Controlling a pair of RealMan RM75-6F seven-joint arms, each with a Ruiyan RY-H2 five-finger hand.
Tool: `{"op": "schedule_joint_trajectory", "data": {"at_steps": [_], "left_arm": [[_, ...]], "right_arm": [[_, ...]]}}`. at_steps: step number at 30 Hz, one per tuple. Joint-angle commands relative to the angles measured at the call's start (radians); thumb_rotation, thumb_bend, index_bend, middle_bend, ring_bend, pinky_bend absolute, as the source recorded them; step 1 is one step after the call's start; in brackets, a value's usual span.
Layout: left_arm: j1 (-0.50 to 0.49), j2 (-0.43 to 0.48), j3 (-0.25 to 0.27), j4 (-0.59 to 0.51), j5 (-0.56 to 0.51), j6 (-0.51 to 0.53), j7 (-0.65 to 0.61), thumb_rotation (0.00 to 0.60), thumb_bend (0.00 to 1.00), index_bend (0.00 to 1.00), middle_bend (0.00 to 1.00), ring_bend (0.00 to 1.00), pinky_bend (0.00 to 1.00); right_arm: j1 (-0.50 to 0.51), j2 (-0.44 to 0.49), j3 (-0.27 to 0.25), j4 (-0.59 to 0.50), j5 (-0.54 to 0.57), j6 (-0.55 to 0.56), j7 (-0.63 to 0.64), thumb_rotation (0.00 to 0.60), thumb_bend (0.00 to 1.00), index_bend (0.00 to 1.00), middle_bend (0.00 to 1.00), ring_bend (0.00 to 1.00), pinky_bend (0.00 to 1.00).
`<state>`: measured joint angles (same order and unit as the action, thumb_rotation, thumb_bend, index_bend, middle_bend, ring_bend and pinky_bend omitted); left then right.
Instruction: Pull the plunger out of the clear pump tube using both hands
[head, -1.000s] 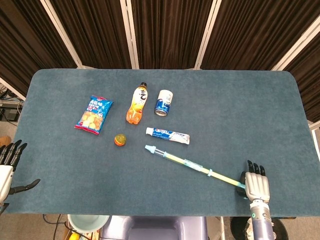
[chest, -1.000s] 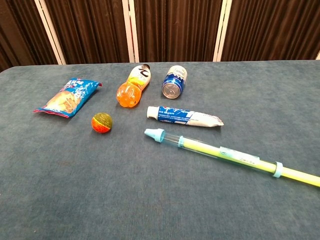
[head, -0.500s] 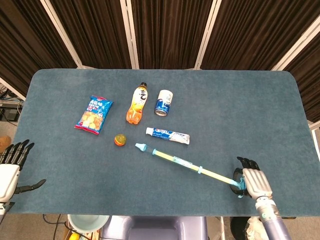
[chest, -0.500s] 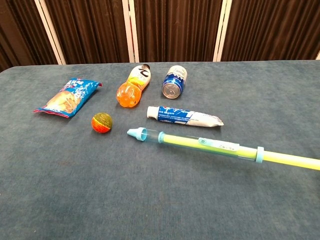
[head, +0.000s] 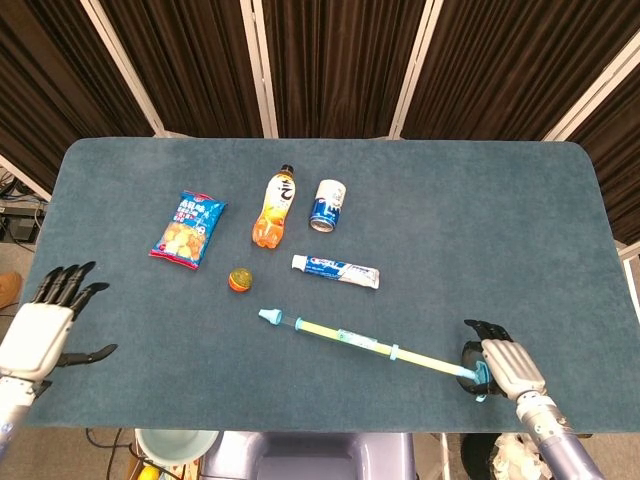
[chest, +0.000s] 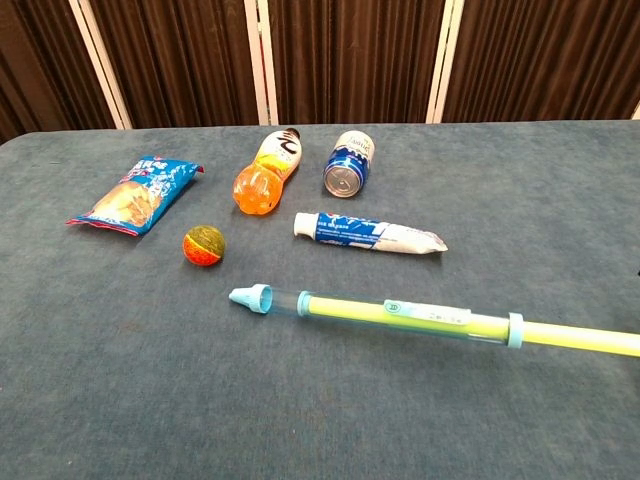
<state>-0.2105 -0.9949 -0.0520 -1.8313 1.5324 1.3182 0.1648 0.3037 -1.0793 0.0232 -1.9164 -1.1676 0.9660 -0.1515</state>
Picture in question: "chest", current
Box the yellow syringe plunger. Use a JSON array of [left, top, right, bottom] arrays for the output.
[[297, 290, 640, 358]]

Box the white and blue toothpaste tube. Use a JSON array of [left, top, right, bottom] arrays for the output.
[[292, 211, 449, 257]]

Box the blue and white drink can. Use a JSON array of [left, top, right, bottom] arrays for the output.
[[322, 130, 376, 198]]

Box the orange drink plastic bottle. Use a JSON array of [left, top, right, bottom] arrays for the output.
[[232, 127, 304, 216]]

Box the orange and green ball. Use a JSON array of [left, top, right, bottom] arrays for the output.
[[182, 224, 227, 267]]

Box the brown pleated screen panel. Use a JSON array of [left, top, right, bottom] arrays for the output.
[[249, 0, 456, 126], [79, 0, 271, 130], [0, 0, 126, 146], [432, 0, 640, 124]]

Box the blue potato chips bag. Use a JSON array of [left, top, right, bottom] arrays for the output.
[[66, 155, 205, 237]]

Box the blue table cloth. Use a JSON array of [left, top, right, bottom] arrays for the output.
[[0, 118, 640, 480]]

